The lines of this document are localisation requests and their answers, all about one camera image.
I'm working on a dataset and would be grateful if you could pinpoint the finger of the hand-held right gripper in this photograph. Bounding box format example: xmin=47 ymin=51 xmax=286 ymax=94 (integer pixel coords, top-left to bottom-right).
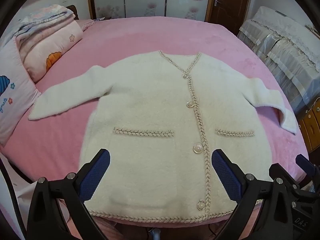
xmin=295 ymin=154 xmax=320 ymax=180
xmin=269 ymin=163 xmax=300 ymax=190

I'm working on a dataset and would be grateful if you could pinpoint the folded pink flower-print quilt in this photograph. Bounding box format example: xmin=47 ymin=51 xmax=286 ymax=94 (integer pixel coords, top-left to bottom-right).
xmin=16 ymin=20 xmax=84 ymax=83

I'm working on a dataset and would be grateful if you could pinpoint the pink bed blanket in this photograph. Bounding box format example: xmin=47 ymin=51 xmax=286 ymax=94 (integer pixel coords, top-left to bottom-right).
xmin=0 ymin=16 xmax=310 ymax=233

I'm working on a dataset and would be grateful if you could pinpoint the lace-covered furniture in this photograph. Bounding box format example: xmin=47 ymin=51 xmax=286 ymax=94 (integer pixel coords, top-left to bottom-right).
xmin=237 ymin=6 xmax=320 ymax=110

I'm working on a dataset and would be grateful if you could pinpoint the brown wooden door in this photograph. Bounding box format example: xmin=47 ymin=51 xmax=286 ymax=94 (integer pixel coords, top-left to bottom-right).
xmin=207 ymin=0 xmax=253 ymax=34

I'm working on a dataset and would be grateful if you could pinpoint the yellow wooden drawer cabinet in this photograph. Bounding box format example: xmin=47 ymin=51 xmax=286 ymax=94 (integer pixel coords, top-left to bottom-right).
xmin=297 ymin=102 xmax=320 ymax=153

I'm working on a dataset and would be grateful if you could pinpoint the folded pale floral quilt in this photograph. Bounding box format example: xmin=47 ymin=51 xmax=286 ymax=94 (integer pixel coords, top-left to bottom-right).
xmin=5 ymin=4 xmax=76 ymax=40

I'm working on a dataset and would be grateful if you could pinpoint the pink cartoon-print pillow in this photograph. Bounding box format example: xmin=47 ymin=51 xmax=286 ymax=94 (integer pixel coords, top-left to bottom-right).
xmin=0 ymin=37 xmax=42 ymax=144

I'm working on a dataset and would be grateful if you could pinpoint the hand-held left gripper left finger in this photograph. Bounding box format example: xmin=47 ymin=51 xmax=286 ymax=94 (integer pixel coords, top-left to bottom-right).
xmin=26 ymin=149 xmax=111 ymax=240

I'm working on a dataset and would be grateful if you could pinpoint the white fuzzy braided-trim cardigan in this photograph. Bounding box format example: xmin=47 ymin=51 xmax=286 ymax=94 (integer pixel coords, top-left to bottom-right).
xmin=28 ymin=50 xmax=299 ymax=224

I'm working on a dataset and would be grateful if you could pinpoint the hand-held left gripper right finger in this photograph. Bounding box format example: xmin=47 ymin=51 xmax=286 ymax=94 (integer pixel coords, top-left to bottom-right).
xmin=211 ymin=149 xmax=297 ymax=240

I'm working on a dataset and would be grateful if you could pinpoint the dark wooden headboard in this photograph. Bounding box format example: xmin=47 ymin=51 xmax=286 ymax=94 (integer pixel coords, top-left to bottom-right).
xmin=66 ymin=5 xmax=79 ymax=20

